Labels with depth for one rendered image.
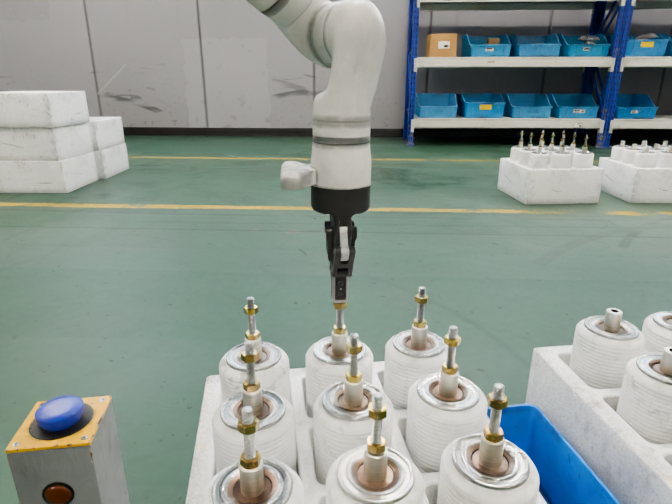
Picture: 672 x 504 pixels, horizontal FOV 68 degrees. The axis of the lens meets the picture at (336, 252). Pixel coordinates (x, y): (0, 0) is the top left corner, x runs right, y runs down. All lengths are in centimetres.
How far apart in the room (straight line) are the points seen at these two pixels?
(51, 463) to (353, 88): 47
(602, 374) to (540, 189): 196
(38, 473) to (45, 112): 273
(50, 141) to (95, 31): 326
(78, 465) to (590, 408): 64
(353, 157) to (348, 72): 9
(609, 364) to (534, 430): 16
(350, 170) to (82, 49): 589
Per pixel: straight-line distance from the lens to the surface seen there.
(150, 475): 95
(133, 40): 614
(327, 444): 61
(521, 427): 91
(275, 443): 59
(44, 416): 54
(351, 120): 59
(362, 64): 58
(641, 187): 302
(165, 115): 605
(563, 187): 281
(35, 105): 318
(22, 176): 330
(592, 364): 86
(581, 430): 85
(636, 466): 77
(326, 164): 59
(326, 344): 73
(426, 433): 63
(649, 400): 78
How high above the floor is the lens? 62
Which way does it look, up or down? 19 degrees down
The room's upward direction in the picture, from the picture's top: straight up
